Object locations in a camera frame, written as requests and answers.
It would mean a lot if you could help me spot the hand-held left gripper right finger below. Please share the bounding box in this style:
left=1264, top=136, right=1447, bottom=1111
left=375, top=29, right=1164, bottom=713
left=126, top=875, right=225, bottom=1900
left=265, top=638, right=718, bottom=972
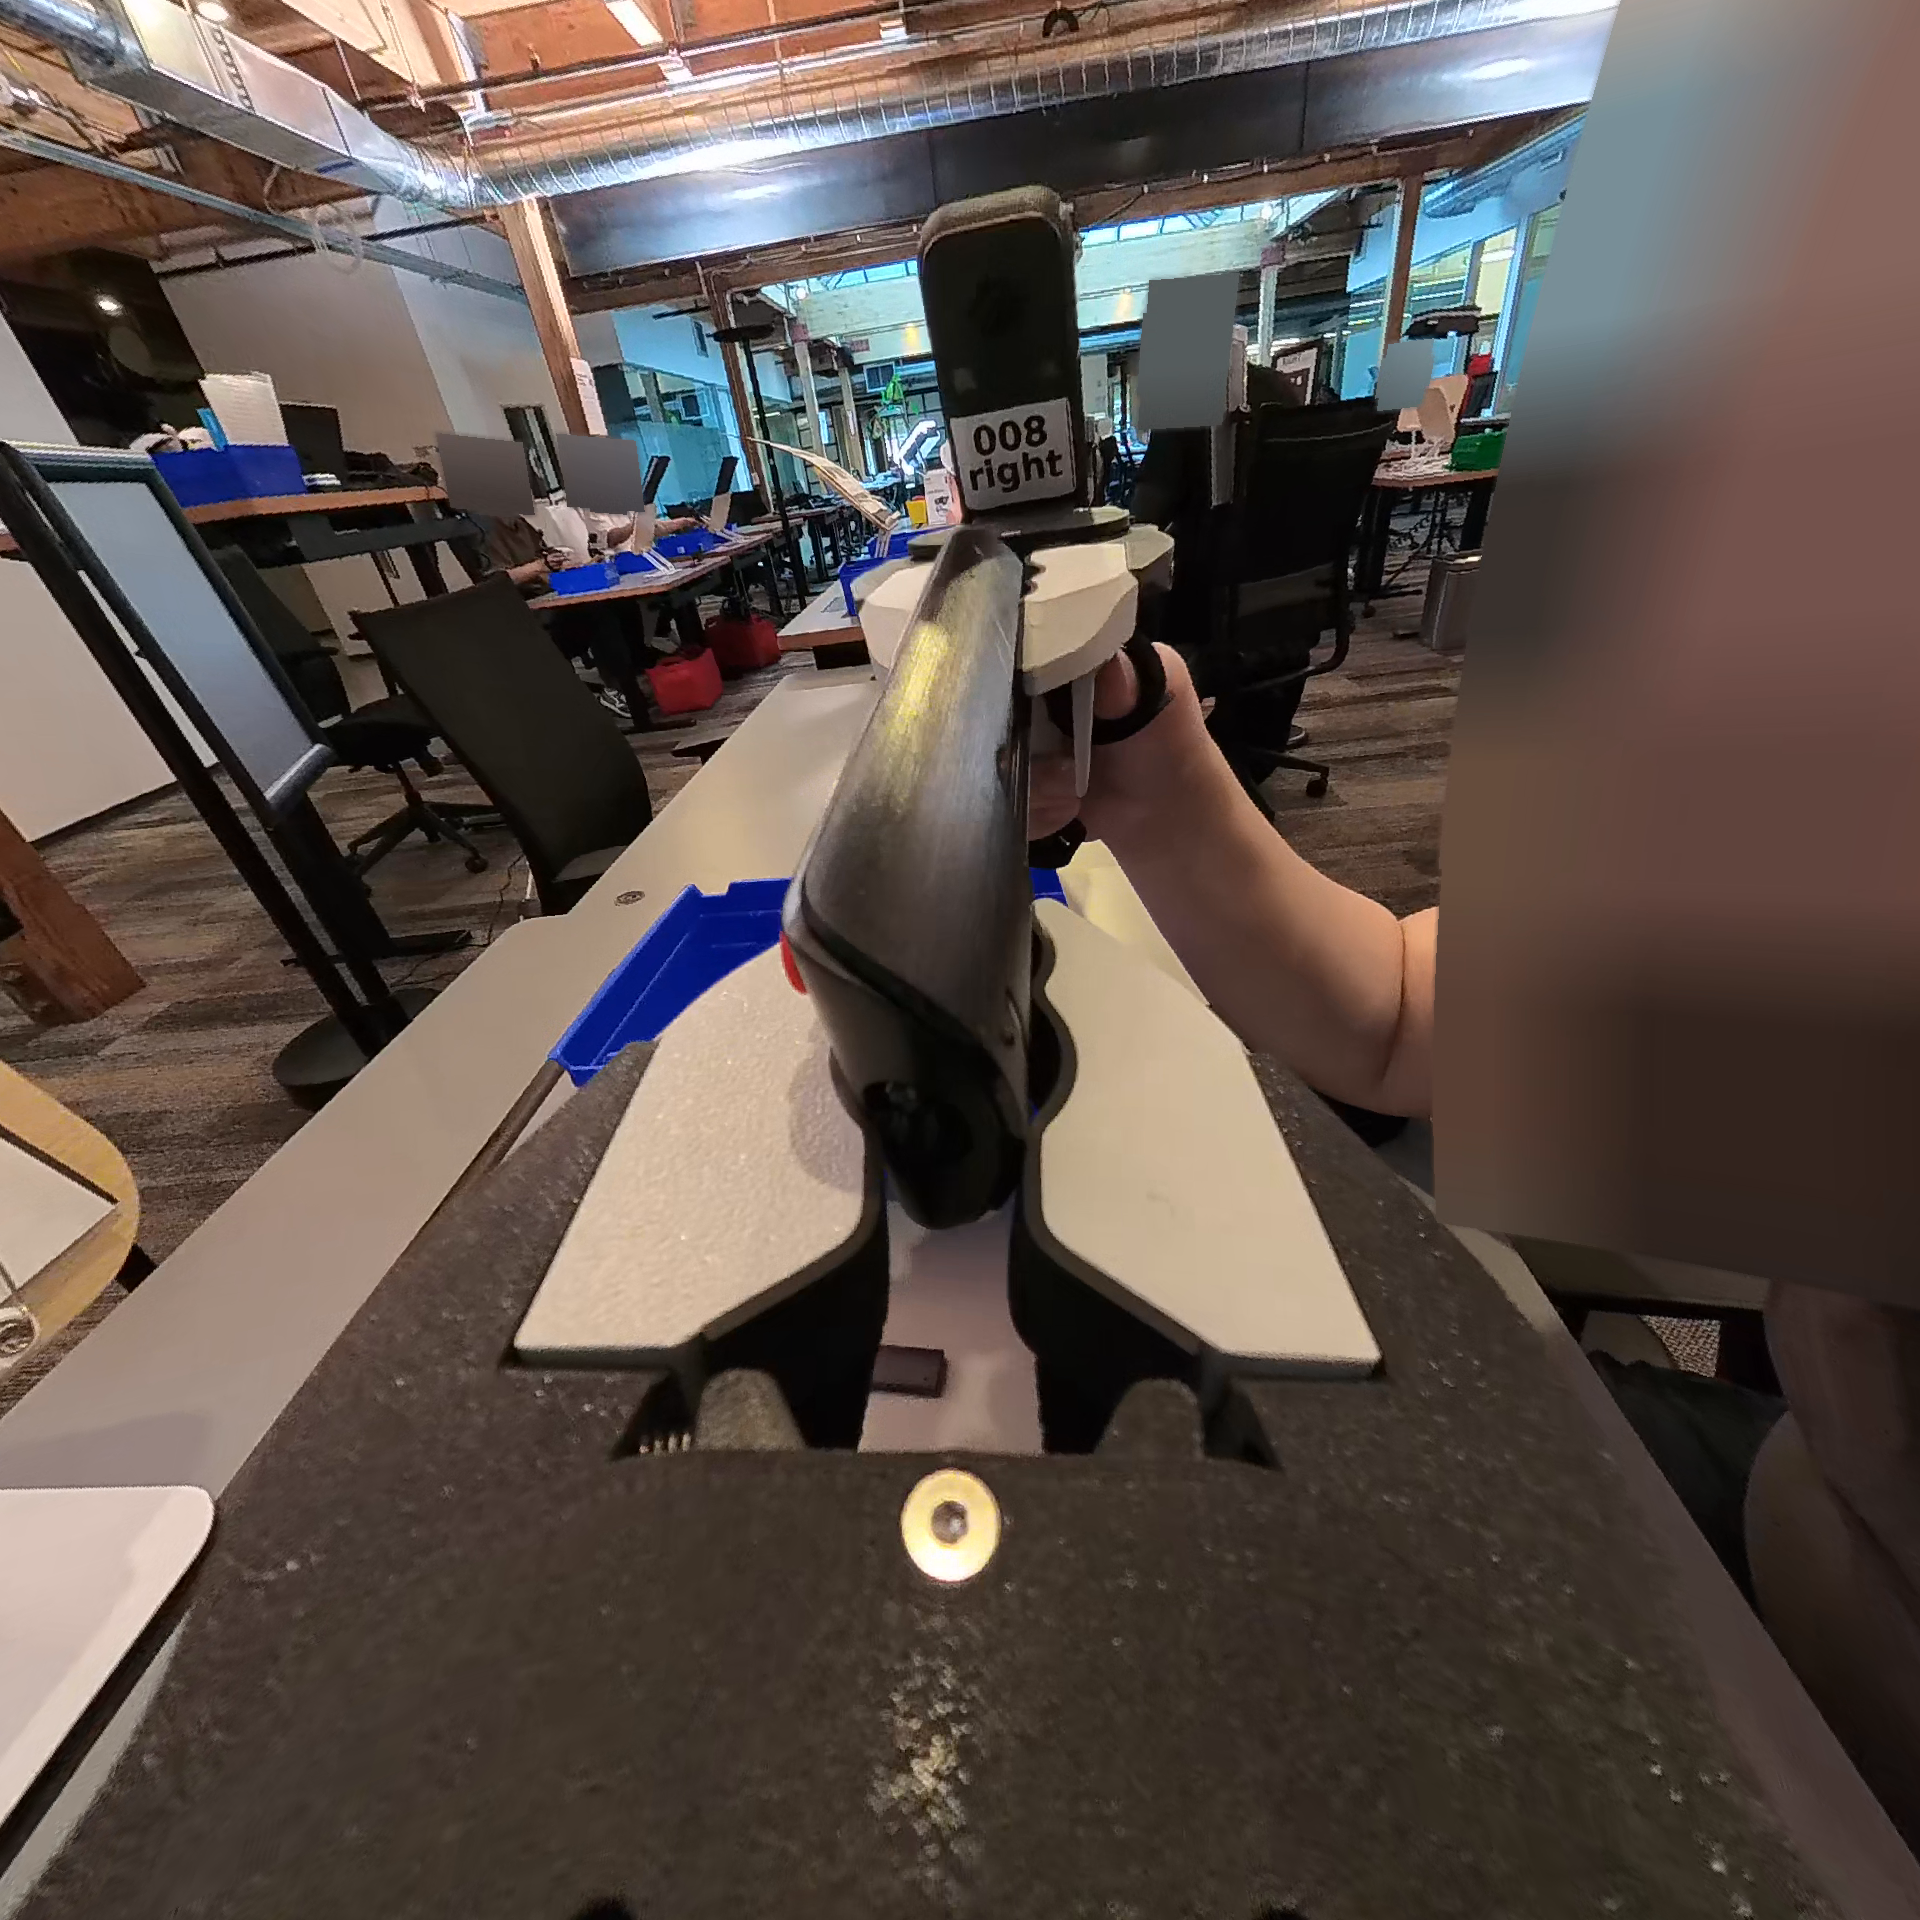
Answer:
left=1004, top=903, right=1389, bottom=1458

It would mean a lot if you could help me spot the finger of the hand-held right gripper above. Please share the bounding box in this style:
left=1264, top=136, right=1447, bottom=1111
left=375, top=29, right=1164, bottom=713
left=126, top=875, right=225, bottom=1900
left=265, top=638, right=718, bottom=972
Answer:
left=1026, top=534, right=1178, bottom=698
left=855, top=549, right=927, bottom=673

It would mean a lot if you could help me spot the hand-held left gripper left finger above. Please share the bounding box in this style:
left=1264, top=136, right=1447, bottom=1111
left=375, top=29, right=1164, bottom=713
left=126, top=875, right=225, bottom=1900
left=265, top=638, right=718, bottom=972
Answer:
left=508, top=955, right=895, bottom=1458

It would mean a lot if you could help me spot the black remote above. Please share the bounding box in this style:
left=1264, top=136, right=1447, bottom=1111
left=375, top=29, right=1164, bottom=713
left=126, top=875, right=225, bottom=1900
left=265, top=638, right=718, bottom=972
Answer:
left=779, top=526, right=1078, bottom=1232

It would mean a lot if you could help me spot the person's right forearm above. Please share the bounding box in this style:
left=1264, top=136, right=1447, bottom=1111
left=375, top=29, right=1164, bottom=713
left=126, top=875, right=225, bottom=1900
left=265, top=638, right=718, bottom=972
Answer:
left=1096, top=751, right=1447, bottom=1117

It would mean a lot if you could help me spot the person's right hand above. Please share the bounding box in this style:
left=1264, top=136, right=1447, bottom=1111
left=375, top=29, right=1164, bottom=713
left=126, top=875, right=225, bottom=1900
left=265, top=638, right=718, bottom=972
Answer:
left=1032, top=659, right=1220, bottom=884

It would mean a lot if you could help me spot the black office chair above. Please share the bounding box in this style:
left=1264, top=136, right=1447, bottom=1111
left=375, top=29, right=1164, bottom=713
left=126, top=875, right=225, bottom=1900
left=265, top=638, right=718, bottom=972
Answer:
left=1196, top=405, right=1399, bottom=801
left=357, top=582, right=656, bottom=914

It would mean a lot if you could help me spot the blue plastic bin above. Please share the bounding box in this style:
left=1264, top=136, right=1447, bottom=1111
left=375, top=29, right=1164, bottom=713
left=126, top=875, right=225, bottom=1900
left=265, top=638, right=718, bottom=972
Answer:
left=556, top=872, right=1071, bottom=1083

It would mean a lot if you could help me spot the wooden background desk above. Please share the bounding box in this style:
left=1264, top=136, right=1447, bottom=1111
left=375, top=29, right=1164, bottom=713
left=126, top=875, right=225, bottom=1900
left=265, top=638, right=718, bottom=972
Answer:
left=179, top=479, right=456, bottom=540

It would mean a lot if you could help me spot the instruction sheet on stand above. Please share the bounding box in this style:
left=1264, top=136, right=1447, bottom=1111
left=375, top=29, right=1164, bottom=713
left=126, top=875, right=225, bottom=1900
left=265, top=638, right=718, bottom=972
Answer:
left=0, top=1060, right=222, bottom=1817

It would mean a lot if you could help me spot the wooden pillar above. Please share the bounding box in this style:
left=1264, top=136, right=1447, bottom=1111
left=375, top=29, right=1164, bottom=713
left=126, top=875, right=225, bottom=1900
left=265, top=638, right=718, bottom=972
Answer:
left=0, top=809, right=148, bottom=1027

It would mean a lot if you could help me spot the black display panel stand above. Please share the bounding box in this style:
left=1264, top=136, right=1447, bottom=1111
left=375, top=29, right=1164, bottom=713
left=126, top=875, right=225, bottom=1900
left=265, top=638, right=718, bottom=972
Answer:
left=0, top=443, right=474, bottom=1103

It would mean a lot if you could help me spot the silver air duct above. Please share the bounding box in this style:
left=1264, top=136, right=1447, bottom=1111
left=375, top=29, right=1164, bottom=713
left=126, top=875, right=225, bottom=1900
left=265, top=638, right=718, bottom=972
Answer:
left=0, top=0, right=1594, bottom=229

